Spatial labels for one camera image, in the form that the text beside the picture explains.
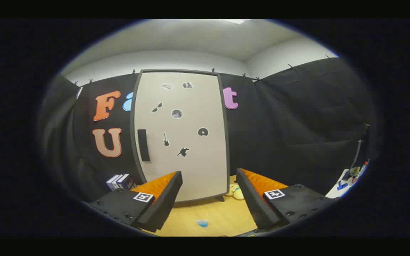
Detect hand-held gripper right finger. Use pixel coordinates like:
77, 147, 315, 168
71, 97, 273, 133
236, 168, 336, 230

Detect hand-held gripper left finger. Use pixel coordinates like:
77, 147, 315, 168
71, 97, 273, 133
89, 171, 183, 233

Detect pale yellow plush toy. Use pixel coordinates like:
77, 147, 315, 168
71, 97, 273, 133
225, 184, 245, 200

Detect dark blue book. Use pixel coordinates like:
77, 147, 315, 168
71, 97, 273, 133
114, 174, 137, 190

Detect white and blue book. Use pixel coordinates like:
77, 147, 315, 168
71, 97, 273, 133
106, 174, 122, 191

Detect white side table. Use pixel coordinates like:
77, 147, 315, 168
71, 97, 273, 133
325, 169, 351, 199

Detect black backdrop cloth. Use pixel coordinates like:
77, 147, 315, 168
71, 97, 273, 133
40, 57, 378, 203

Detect grey cabinet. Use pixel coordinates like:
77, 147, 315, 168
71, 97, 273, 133
130, 69, 231, 207

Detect grey stand pole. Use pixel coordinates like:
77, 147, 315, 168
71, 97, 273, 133
353, 124, 370, 171

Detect black door handle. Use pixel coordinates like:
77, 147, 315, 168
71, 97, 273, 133
137, 129, 151, 162

